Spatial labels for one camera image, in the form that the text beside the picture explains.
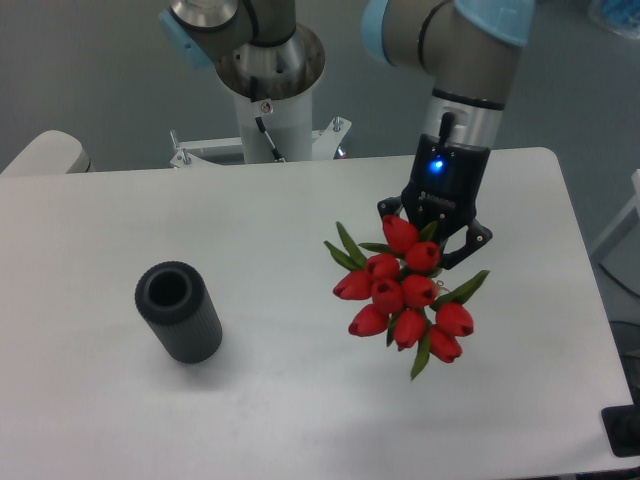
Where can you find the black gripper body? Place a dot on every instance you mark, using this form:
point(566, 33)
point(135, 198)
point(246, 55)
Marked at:
point(443, 186)

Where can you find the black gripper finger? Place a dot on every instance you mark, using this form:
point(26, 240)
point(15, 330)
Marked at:
point(476, 237)
point(390, 206)

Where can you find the red tulip bouquet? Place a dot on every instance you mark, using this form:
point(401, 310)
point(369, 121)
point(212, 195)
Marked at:
point(397, 281)

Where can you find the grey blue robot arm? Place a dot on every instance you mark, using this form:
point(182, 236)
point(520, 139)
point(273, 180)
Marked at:
point(471, 49)

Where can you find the white furniture at right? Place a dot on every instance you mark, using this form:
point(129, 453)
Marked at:
point(619, 227)

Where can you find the black ribbed cylindrical vase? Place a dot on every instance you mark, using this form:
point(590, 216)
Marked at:
point(173, 300)

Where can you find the black device at table edge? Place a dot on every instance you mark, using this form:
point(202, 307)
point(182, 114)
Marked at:
point(622, 429)

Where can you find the blue plastic bag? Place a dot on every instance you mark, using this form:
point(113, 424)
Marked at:
point(617, 16)

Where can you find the white rounded chair part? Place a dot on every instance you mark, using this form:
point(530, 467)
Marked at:
point(52, 152)

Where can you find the white metal base frame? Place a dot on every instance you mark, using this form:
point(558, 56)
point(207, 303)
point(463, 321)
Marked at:
point(326, 144)

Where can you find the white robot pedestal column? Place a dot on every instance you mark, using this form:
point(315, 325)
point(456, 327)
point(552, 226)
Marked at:
point(272, 87)

